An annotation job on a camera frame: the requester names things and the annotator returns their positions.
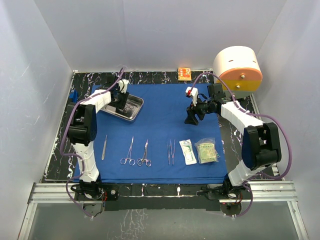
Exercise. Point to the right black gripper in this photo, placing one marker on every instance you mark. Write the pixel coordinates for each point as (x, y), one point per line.
(191, 110)

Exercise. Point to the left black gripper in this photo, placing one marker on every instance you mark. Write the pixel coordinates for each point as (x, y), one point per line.
(124, 97)

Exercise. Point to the metal instrument tray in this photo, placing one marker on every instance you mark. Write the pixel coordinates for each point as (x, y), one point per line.
(128, 111)

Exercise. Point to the white packet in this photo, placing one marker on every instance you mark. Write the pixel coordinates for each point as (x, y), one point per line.
(188, 153)

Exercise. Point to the green suture packet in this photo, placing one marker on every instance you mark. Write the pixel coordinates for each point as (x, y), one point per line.
(206, 150)

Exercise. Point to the steel forceps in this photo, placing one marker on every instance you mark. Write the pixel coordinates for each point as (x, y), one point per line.
(172, 151)

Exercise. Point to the blue surgical drape cloth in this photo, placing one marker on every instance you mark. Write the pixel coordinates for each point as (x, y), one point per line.
(160, 121)

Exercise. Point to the steel scalpel handle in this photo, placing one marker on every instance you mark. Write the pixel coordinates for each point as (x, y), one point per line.
(104, 148)

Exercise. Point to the steel ring-handle scissors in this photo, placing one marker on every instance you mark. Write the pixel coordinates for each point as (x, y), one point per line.
(143, 159)

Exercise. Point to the pink cylindrical tissue phantom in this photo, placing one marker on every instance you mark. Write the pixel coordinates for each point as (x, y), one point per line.
(238, 67)

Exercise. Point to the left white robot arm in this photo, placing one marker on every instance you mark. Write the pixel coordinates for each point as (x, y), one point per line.
(83, 127)

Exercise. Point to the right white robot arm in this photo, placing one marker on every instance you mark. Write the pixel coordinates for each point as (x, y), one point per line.
(261, 146)

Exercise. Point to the small blue plastic clip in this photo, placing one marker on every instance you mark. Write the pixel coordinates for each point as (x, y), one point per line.
(73, 96)

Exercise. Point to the small orange circuit board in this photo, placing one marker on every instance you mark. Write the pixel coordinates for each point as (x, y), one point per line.
(184, 74)

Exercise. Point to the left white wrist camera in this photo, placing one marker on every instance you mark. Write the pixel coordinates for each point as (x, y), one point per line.
(123, 85)

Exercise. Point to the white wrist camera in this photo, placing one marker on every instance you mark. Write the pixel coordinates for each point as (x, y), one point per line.
(123, 85)
(192, 92)

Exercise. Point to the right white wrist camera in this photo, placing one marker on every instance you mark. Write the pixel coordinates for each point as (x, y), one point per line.
(192, 92)

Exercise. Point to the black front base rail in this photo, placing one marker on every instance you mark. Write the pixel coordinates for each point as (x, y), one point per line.
(140, 196)

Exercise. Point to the aluminium frame extrusion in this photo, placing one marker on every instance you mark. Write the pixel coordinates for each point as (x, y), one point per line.
(163, 212)

